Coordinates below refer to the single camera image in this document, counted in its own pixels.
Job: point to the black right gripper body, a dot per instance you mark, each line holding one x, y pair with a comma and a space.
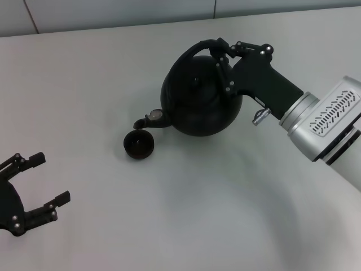
259, 79

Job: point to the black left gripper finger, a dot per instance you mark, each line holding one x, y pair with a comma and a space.
45, 213
26, 162

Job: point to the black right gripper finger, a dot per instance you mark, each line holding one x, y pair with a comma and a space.
245, 48
225, 76

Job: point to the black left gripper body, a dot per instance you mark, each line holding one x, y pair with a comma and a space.
11, 209

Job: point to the small dark teacup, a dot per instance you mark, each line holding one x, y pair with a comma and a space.
138, 151

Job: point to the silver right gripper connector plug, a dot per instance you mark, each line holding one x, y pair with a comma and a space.
260, 118

